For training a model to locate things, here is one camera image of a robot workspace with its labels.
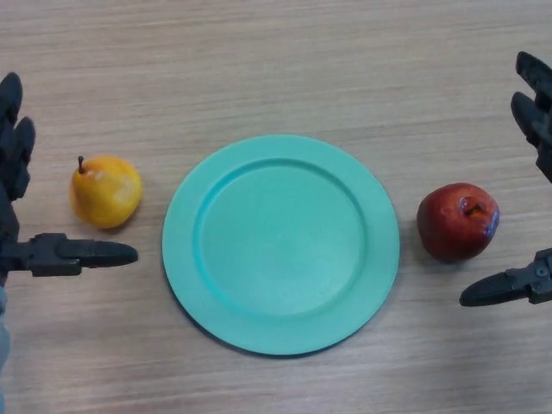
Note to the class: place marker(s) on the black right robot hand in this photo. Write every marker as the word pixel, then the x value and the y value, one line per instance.
pixel 496 291

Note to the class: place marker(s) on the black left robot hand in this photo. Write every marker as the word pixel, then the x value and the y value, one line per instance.
pixel 52 254

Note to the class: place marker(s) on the yellow pear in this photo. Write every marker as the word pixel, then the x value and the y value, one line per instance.
pixel 105 192

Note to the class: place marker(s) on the green round plate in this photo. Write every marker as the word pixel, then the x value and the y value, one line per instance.
pixel 280 246

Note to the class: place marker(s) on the red apple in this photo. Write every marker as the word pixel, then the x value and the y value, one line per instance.
pixel 450 228

